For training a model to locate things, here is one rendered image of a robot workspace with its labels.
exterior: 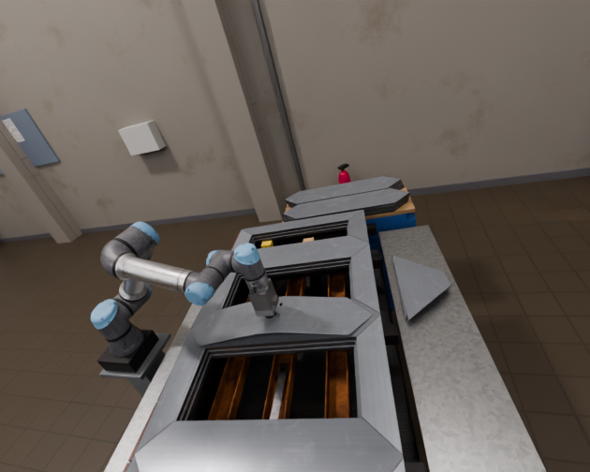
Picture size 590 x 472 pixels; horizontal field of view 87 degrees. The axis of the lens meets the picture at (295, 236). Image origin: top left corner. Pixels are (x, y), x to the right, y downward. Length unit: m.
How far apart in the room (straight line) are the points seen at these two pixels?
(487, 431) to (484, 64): 2.96
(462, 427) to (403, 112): 2.86
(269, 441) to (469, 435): 0.53
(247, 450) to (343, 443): 0.25
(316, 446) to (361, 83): 3.02
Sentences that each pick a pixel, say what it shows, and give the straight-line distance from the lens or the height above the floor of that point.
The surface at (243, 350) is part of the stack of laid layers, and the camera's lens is 1.24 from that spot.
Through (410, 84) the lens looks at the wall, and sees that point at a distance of 3.41.
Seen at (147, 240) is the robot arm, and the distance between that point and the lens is 1.30.
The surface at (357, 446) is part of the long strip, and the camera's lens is 0.95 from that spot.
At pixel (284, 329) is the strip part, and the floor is 0.91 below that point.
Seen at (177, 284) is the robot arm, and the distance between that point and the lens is 1.05.
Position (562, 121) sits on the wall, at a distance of 3.84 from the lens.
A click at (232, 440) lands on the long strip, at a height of 0.86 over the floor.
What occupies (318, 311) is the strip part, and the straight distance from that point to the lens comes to 1.19.
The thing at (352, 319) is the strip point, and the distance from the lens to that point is 1.16.
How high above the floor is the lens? 1.73
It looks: 31 degrees down
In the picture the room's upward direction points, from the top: 16 degrees counter-clockwise
